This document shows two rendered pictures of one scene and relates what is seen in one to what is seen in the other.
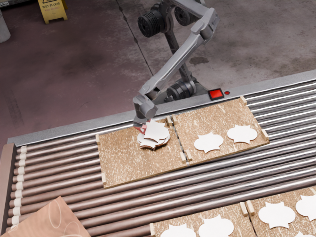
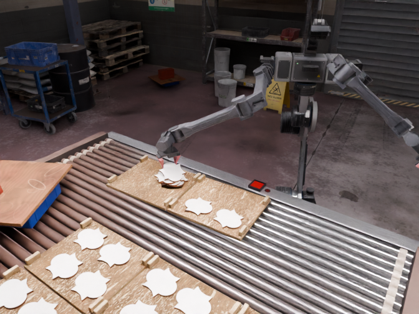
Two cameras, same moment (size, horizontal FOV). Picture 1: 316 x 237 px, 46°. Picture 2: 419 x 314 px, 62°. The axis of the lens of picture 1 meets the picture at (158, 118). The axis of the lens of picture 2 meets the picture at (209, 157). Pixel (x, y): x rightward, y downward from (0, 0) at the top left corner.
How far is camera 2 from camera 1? 1.16 m
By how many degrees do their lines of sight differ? 32
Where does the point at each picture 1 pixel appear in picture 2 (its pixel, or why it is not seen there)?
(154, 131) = (170, 171)
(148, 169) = (141, 193)
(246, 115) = (252, 211)
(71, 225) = (51, 180)
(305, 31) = not seen: outside the picture
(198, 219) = (116, 240)
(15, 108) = (185, 147)
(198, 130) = (205, 195)
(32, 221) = (43, 165)
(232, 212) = (140, 255)
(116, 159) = (136, 176)
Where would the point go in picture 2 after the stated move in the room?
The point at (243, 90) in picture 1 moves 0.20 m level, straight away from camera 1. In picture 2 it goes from (282, 197) to (307, 185)
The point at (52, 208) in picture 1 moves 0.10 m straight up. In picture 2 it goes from (58, 166) to (55, 150)
